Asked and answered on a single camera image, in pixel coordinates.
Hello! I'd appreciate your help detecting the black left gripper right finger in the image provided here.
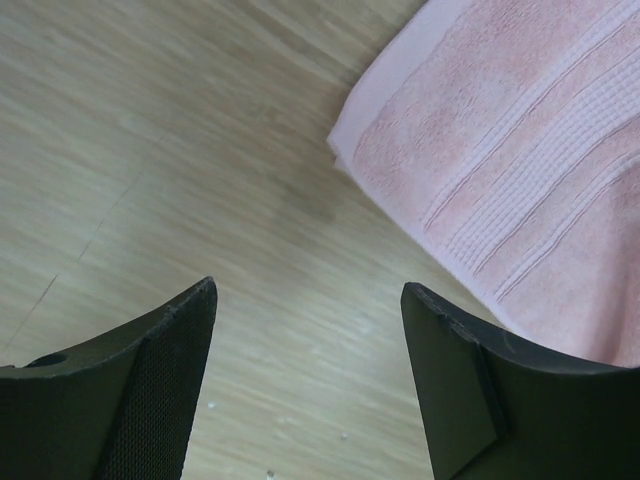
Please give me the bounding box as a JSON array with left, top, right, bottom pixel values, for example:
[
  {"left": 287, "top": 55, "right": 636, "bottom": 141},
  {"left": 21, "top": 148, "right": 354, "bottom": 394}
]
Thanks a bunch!
[{"left": 401, "top": 283, "right": 639, "bottom": 479}]

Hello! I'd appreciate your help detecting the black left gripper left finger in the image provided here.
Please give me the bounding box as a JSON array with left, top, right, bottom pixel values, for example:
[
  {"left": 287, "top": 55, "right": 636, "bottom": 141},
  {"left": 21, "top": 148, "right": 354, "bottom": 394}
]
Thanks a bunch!
[{"left": 1, "top": 277, "right": 218, "bottom": 479}]

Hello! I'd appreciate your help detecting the large pink towel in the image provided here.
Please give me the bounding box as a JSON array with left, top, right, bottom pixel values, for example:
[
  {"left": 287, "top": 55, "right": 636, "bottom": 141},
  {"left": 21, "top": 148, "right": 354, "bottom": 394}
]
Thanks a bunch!
[{"left": 328, "top": 1, "right": 639, "bottom": 367}]

